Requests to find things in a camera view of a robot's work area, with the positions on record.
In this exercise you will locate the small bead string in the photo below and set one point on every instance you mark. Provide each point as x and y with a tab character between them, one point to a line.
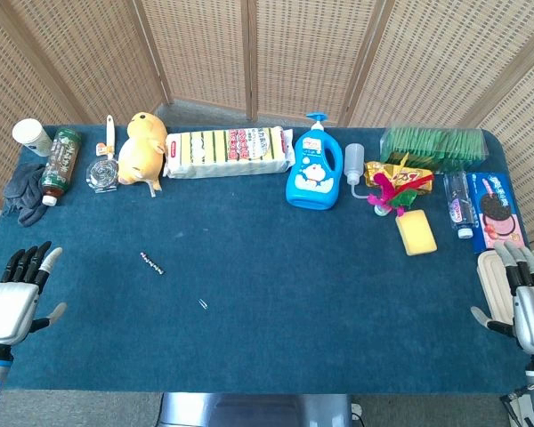
152	263

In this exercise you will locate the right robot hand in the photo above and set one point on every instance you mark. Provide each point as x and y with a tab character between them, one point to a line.
530	316

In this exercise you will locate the blue detergent pump bottle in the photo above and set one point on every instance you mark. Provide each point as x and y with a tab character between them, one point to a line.
313	173

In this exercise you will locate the blue carpet table mat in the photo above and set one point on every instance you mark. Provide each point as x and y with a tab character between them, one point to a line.
267	293

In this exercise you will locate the clear squeeze wash bottle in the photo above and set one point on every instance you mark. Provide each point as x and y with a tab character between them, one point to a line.
353	162

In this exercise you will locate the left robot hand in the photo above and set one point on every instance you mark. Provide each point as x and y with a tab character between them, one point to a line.
10	311

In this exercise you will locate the dark grey glove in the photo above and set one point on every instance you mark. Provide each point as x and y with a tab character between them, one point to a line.
23	191

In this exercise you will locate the yellow plush toy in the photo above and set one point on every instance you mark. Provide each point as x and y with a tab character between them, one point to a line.
141	147

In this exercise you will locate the small metal paper clip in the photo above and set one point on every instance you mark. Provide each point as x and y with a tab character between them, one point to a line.
203	304

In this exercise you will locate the white paper cup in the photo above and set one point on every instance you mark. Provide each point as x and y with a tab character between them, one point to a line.
30	136

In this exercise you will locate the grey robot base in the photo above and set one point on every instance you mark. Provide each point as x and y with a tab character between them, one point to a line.
253	411

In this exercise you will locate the small clear water bottle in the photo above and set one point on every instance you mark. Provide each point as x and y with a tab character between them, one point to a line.
460	204

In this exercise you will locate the small orange tag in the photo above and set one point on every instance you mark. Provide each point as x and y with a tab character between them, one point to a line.
101	149

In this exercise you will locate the pack of yellow sponges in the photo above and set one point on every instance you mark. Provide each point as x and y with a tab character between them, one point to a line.
231	153

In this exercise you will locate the wicker folding screen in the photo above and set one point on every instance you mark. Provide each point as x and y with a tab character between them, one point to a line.
302	53

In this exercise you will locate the gold snack bag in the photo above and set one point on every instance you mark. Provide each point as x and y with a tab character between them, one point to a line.
407	178

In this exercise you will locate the clear box of green items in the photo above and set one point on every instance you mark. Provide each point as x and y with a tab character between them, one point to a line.
436	144

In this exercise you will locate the green tea bottle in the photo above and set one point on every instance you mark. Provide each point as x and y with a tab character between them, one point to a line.
61	163

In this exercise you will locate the yellow sponge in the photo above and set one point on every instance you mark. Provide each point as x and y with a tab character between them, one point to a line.
416	232

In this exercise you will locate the colourful feather shuttlecock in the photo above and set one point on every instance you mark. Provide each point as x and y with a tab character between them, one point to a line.
388	195

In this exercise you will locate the clear glass dish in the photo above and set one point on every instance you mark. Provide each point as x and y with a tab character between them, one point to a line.
102	174

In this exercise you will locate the blue cookie box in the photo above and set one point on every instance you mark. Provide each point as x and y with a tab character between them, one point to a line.
496	209

